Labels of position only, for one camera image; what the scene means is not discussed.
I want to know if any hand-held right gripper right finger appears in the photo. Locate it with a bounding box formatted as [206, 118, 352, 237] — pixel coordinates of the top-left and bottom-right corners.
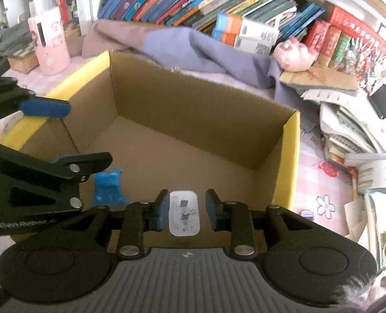
[206, 189, 313, 260]

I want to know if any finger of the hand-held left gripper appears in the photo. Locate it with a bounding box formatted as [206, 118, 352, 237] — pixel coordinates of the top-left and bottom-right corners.
[0, 77, 71, 137]
[0, 143, 113, 217]

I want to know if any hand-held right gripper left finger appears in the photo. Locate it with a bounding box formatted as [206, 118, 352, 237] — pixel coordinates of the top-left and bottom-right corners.
[62, 189, 170, 260]

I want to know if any white charger plug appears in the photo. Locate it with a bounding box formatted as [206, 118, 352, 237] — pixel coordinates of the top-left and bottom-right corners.
[169, 190, 200, 237]

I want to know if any blue plastic toy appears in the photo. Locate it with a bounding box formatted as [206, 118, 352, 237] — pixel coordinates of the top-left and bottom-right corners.
[93, 167, 130, 207]

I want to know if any yellow cardboard box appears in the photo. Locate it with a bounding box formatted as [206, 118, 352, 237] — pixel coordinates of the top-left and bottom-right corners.
[0, 50, 301, 245]

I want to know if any pink cylindrical container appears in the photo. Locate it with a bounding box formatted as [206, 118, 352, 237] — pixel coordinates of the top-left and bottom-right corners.
[28, 8, 71, 76]

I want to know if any grey folded cloth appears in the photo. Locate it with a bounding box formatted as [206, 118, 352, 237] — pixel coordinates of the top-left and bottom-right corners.
[0, 23, 34, 57]

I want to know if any red bottle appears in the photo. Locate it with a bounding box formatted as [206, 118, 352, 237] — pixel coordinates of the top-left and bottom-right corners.
[58, 0, 70, 24]

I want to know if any pile of booklets and papers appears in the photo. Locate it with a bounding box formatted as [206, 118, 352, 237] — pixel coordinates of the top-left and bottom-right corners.
[300, 86, 386, 268]

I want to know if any purple cloth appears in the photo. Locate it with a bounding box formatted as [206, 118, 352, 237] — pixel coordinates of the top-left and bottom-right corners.
[82, 20, 311, 105]

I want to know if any row of colourful books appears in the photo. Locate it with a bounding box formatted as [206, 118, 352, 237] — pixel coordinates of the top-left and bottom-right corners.
[97, 0, 325, 40]

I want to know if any fuzzy purple sleeve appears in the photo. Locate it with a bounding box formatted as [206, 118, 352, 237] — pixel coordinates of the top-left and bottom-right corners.
[335, 264, 386, 313]

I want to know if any white tape roll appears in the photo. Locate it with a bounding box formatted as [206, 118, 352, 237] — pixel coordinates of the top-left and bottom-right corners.
[345, 153, 386, 197]

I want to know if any brown cardboard sheet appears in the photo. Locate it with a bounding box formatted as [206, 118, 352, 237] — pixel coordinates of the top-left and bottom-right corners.
[279, 66, 360, 92]

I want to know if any pink pig plush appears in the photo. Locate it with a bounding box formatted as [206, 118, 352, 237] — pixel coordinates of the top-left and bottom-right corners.
[273, 37, 319, 72]

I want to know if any orange and white carton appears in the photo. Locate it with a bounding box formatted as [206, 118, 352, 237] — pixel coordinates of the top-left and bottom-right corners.
[211, 13, 280, 56]

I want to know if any row of red printed boxes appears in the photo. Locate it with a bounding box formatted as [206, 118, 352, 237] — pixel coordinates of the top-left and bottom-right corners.
[302, 20, 386, 83]

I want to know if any black phone stand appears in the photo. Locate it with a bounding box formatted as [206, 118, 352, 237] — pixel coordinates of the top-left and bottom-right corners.
[367, 83, 386, 122]

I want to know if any long red box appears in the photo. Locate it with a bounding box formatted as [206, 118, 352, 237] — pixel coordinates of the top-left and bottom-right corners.
[328, 5, 386, 57]

